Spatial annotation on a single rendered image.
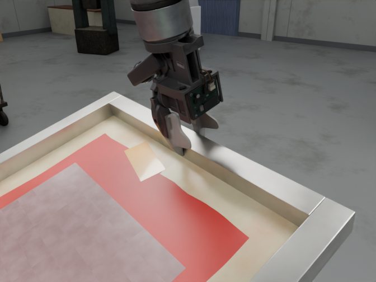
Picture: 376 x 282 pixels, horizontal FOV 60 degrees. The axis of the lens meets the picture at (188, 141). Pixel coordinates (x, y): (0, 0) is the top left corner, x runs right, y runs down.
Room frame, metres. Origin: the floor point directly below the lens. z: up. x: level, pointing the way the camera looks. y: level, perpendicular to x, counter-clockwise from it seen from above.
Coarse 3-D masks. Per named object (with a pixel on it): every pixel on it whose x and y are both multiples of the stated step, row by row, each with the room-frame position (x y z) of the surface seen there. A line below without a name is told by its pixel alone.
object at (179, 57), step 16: (192, 32) 0.46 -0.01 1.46; (160, 48) 0.43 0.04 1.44; (176, 48) 0.43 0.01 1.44; (192, 48) 0.43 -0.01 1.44; (176, 64) 0.44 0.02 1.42; (192, 64) 0.44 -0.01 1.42; (160, 80) 0.47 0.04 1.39; (176, 80) 0.46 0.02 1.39; (192, 80) 0.44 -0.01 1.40; (208, 80) 0.45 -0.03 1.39; (160, 96) 0.47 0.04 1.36; (176, 96) 0.43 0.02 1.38; (192, 96) 0.43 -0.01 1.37; (208, 96) 0.45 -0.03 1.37; (192, 112) 0.43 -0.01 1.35
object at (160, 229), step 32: (160, 192) 0.43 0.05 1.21; (96, 224) 0.39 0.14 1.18; (128, 224) 0.38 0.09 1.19; (160, 224) 0.37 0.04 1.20; (192, 224) 0.36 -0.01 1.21; (224, 224) 0.35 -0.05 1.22; (64, 256) 0.34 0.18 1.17; (96, 256) 0.33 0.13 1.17; (128, 256) 0.32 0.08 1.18; (160, 256) 0.31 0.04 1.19; (192, 256) 0.31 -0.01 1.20; (224, 256) 0.30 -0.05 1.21
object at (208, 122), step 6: (204, 114) 0.50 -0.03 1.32; (192, 120) 0.52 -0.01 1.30; (198, 120) 0.52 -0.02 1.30; (204, 120) 0.51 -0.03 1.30; (210, 120) 0.50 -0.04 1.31; (216, 120) 0.49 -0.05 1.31; (198, 126) 0.52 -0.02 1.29; (204, 126) 0.52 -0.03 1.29; (210, 126) 0.50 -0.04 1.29; (216, 126) 0.49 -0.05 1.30; (198, 132) 0.52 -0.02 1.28; (204, 132) 0.53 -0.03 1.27
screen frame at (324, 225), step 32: (64, 128) 0.63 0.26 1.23; (0, 160) 0.55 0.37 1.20; (32, 160) 0.58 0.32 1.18; (192, 160) 0.48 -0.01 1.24; (224, 160) 0.43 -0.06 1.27; (256, 192) 0.37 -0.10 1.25; (288, 192) 0.35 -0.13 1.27; (320, 224) 0.29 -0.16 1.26; (352, 224) 0.31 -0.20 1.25; (288, 256) 0.26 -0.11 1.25; (320, 256) 0.26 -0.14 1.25
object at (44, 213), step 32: (64, 160) 0.56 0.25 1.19; (96, 160) 0.55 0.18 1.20; (128, 160) 0.53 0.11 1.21; (32, 192) 0.49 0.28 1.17; (64, 192) 0.47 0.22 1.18; (96, 192) 0.46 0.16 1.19; (128, 192) 0.44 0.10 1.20; (0, 224) 0.42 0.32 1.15; (32, 224) 0.41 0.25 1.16; (64, 224) 0.40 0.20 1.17; (0, 256) 0.36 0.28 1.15; (32, 256) 0.35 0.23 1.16
